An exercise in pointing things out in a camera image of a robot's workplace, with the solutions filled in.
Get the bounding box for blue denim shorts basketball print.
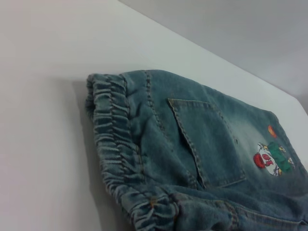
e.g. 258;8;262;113
83;69;308;231

